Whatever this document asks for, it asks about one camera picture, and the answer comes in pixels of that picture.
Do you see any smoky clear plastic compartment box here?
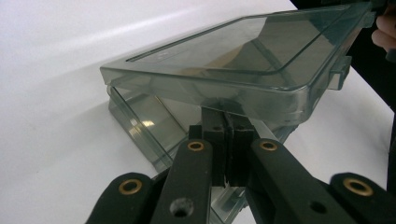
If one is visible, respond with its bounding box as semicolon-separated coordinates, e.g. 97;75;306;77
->
100;1;379;224

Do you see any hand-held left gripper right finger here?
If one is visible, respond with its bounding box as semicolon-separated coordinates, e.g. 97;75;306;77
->
225;112;260;188

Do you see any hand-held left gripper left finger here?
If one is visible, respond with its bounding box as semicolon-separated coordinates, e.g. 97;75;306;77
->
188;106;228;188

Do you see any white table board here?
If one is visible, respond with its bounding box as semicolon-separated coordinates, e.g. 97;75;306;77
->
0;0;395;224

